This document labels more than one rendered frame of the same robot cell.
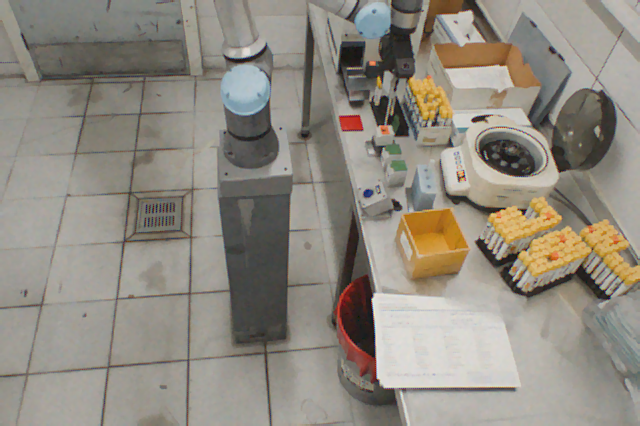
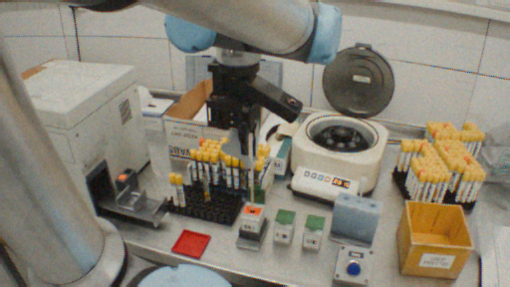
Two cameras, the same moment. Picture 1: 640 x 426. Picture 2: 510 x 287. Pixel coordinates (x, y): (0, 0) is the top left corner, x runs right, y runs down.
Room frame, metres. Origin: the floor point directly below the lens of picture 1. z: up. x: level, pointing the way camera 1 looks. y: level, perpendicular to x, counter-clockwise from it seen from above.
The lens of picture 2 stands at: (0.89, 0.34, 1.49)
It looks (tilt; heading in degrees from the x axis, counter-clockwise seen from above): 32 degrees down; 298
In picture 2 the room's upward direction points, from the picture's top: straight up
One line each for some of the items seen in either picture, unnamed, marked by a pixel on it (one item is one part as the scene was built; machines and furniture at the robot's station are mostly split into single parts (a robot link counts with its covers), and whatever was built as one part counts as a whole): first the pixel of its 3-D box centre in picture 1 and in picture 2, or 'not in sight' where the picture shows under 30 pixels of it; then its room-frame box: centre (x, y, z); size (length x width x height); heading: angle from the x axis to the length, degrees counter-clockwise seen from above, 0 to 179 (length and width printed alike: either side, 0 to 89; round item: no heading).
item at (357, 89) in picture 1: (354, 74); (125, 199); (1.49, -0.08, 0.92); 0.21 x 0.07 x 0.05; 11
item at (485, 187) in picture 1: (498, 165); (338, 153); (1.09, -0.50, 0.94); 0.30 x 0.24 x 0.12; 92
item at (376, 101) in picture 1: (391, 104); (203, 189); (1.33, -0.20, 0.93); 0.17 x 0.09 x 0.11; 12
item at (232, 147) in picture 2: (384, 78); (235, 149); (1.20, -0.15, 1.11); 0.06 x 0.03 x 0.09; 12
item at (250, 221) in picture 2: (383, 138); (253, 220); (1.18, -0.18, 0.92); 0.05 x 0.04 x 0.06; 102
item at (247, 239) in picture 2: (382, 145); (253, 229); (1.18, -0.18, 0.89); 0.09 x 0.05 x 0.04; 102
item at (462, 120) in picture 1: (489, 127); (279, 141); (1.28, -0.50, 0.92); 0.24 x 0.12 x 0.10; 101
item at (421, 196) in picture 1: (422, 191); (356, 219); (0.98, -0.28, 0.92); 0.10 x 0.07 x 0.10; 3
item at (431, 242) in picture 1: (430, 243); (431, 239); (0.81, -0.29, 0.93); 0.13 x 0.13 x 0.10; 16
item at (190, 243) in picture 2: (351, 122); (191, 243); (1.29, -0.08, 0.88); 0.07 x 0.07 x 0.01; 11
